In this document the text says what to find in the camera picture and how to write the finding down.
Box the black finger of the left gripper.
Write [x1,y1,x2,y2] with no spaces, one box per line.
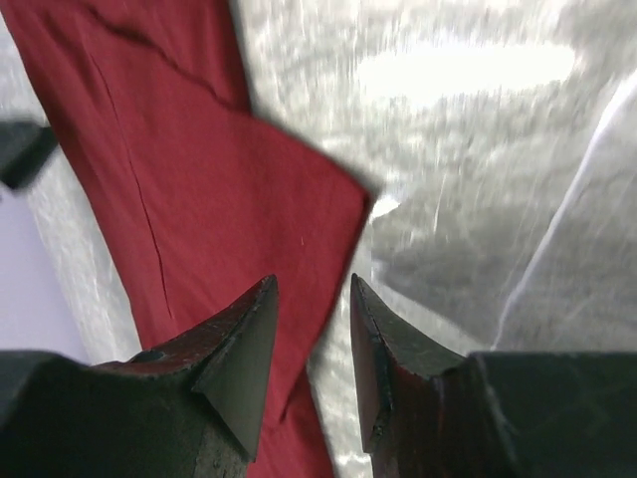
[1,119,58,189]

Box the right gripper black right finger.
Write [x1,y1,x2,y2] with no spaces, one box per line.
[350,276,636,477]

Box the dark red t shirt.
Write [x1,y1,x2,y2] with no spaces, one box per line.
[1,1,369,477]

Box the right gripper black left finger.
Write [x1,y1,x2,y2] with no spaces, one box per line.
[1,276,278,477]

